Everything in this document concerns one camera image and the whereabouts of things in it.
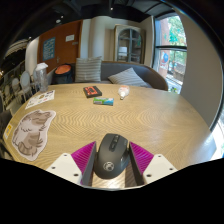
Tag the blue poster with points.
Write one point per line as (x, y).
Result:
(48, 48)

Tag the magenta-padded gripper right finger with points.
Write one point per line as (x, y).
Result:
(156, 166)

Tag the black computer mouse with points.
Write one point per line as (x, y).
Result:
(111, 155)

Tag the small striped grey pillow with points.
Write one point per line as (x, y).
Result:
(127, 78)

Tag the grey upholstered armchair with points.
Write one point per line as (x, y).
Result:
(4, 123)

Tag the black-framed window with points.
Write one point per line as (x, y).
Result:
(170, 50)

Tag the white and pink packet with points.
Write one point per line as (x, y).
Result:
(123, 91)

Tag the black bag with orange top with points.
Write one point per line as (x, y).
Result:
(63, 76)

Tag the white sticker sheet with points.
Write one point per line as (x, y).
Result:
(40, 98)

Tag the yellow square sticker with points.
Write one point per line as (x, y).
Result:
(8, 131)

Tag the cat-shaped mouse pad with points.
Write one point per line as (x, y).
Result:
(31, 133)

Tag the brown wooden door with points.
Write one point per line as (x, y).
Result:
(65, 51)

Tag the clear shaker bottle white lid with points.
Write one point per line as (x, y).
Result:
(41, 78)

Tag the large striped grey pillow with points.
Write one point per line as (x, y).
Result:
(88, 70)

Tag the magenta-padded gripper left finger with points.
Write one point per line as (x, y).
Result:
(68, 166)

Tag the grey curved sofa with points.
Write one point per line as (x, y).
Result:
(150, 75)

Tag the black box with red print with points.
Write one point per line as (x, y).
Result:
(92, 91)

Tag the group of white chairs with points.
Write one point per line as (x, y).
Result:
(24, 83)

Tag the white paper sign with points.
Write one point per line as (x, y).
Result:
(70, 37)

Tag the wooden glass-door cabinet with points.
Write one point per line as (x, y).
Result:
(130, 43)

